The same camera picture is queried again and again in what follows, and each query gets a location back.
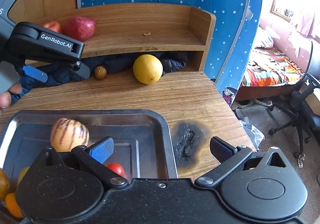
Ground curved wooden desk shelf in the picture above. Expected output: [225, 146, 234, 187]
[34, 3, 216, 71]

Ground white pillow on bed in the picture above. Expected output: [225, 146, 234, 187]
[253, 26, 274, 49]

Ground bed with colourful blanket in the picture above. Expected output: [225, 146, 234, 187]
[235, 21, 313, 101]

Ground small orange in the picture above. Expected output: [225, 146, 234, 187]
[4, 193, 23, 219]

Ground small brown kiwi back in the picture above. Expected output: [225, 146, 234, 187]
[94, 65, 107, 80]

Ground red cherry tomato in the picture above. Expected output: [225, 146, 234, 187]
[106, 163, 126, 178]

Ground metal baking tray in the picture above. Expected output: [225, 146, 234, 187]
[0, 109, 179, 214]

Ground black office chair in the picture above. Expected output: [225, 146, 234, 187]
[268, 44, 319, 169]

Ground large yellow lemon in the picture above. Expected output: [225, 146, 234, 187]
[133, 54, 163, 85]

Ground striped pepino melon back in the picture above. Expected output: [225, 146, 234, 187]
[50, 118, 89, 152]

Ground dark blue puffer jacket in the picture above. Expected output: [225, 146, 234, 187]
[11, 51, 188, 104]

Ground red apple rightmost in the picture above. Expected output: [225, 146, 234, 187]
[63, 16, 96, 42]

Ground brownish yellow pear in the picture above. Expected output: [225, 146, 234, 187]
[0, 169, 10, 201]

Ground person's left hand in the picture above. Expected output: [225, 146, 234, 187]
[0, 82, 22, 110]

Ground yellow green pear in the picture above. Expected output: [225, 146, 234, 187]
[17, 167, 30, 185]

